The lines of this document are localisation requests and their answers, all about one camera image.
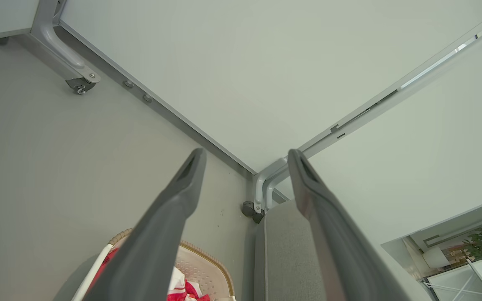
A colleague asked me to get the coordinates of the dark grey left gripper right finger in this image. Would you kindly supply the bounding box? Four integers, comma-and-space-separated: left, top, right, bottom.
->
288, 149, 411, 301

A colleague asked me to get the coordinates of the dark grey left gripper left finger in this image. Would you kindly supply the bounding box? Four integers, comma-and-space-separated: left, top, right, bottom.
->
83, 148, 207, 301

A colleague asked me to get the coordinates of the red white striped jersey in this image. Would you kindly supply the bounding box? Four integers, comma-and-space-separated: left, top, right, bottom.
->
95, 247, 212, 301

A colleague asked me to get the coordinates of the grey curved partition leg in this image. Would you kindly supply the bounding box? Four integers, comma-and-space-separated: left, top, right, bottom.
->
265, 167, 291, 210
253, 157, 288, 214

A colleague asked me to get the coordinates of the black caster wheel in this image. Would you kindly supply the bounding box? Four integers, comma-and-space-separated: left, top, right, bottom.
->
66, 78, 97, 95
241, 201, 266, 224

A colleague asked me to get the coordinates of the white table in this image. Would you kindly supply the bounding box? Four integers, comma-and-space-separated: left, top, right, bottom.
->
427, 250, 482, 301

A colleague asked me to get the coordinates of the long grey partition leg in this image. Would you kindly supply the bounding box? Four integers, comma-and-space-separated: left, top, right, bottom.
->
31, 0, 101, 84

